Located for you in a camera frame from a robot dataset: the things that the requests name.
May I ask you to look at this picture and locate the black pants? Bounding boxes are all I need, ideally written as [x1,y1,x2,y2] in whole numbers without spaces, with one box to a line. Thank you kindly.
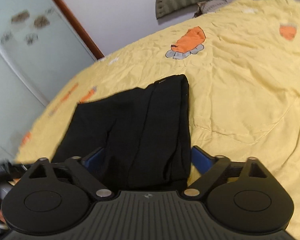
[52,75,191,191]

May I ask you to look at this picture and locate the yellow floral bedsheet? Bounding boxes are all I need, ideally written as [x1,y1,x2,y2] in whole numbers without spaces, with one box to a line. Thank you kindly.
[15,0,300,239]

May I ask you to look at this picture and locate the frosted glass wardrobe door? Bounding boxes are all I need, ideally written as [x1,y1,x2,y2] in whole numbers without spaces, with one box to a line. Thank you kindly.
[0,0,96,160]

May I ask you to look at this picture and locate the brown wooden door frame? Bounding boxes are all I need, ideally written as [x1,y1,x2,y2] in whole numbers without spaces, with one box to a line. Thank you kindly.
[53,0,104,60]

